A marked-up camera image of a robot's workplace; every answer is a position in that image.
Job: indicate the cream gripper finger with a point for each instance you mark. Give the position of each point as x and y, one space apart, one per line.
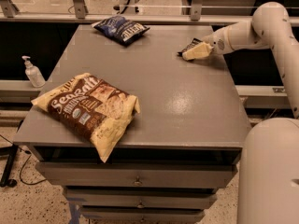
199 51

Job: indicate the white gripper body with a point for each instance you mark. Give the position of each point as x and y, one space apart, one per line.
219 42

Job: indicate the black rxbar chocolate bar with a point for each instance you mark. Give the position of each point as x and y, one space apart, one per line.
194 42

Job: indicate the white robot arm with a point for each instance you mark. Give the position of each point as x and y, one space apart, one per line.
268 191

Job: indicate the blue chip bag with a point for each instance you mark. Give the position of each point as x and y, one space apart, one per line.
121 30

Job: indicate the yellow brown sea salt chip bag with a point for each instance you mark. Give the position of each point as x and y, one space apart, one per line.
92 108

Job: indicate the grey drawer cabinet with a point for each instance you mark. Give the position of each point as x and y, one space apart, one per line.
181 127

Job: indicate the grey metal railing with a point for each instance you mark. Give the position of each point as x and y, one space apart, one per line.
211 12

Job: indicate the white pump sanitizer bottle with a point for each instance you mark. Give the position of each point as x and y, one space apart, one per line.
33 73

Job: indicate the black stand leg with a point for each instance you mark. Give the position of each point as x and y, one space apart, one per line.
10 154

